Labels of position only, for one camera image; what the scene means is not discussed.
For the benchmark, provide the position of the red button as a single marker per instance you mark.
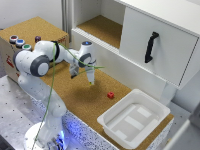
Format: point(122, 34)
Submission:
point(13, 38)

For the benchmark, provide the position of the white sliding door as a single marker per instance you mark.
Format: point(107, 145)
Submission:
point(173, 56)

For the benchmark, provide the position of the green button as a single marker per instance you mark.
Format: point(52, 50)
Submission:
point(26, 47)

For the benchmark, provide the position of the white plastic box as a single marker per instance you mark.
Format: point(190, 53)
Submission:
point(133, 120)

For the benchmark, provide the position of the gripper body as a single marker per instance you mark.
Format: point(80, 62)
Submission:
point(82, 70)

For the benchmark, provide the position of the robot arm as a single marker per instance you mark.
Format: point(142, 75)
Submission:
point(36, 63)

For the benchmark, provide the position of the blue button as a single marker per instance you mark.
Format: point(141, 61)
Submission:
point(20, 42)

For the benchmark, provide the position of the white cabinet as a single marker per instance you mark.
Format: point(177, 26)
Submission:
point(166, 10)

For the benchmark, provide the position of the yellow block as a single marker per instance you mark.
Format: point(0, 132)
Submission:
point(90, 83)

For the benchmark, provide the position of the purple block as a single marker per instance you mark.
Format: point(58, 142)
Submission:
point(38, 39)

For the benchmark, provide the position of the wooden drawer box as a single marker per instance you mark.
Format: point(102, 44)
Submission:
point(33, 28)

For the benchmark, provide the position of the pink block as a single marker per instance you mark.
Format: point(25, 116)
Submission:
point(110, 95)

